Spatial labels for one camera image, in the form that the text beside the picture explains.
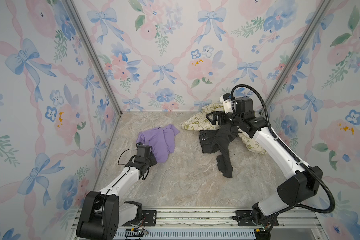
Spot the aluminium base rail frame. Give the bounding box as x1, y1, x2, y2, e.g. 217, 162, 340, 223
66, 206, 329, 240

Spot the purple cloth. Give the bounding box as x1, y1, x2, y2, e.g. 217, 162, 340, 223
136, 124, 180, 163

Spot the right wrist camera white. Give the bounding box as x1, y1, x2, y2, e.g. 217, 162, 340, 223
220, 94, 235, 114

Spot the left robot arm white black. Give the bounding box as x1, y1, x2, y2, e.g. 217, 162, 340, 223
76, 143, 157, 240

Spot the left aluminium corner post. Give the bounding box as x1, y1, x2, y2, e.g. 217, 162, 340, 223
62, 0, 122, 117

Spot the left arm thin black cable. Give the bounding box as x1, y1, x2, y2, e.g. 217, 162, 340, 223
117, 148, 138, 167

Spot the right aluminium corner post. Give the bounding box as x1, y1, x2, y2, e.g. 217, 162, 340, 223
259, 0, 333, 115

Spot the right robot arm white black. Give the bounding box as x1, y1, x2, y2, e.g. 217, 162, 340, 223
200, 94, 325, 227

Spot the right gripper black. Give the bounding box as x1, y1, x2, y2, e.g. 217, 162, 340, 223
205, 111, 243, 129

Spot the cream floral patterned cloth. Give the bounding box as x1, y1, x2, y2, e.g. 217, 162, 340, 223
181, 103, 267, 155

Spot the black corrugated cable conduit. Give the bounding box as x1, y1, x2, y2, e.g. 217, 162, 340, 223
230, 83, 336, 214

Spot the black cloth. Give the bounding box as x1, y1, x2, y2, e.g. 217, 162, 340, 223
199, 125, 239, 178

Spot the aluminium corner post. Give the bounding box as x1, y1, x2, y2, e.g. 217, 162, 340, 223
62, 0, 122, 117
259, 0, 333, 115

